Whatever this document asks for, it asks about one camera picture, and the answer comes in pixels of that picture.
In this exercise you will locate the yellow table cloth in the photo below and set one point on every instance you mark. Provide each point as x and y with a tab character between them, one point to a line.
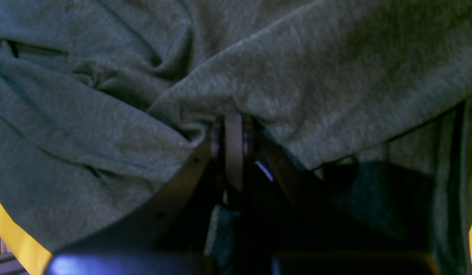
32	256

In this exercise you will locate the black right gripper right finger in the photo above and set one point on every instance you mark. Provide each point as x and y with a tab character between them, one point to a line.
290	228

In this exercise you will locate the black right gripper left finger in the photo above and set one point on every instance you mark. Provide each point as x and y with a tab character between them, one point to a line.
167	235

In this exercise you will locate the dark grey long-sleeve T-shirt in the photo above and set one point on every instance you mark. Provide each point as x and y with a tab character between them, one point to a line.
101	101

